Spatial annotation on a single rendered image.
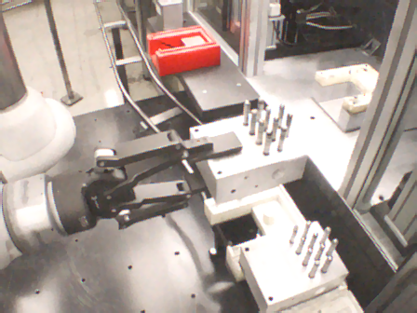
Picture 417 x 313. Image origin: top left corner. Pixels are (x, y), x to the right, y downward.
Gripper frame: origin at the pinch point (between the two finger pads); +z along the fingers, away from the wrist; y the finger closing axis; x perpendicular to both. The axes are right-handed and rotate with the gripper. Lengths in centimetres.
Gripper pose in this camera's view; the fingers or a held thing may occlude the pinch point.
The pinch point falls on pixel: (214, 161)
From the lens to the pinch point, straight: 46.0
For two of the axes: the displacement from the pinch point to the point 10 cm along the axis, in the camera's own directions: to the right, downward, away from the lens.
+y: -0.2, -6.9, -7.2
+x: -3.5, -6.7, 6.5
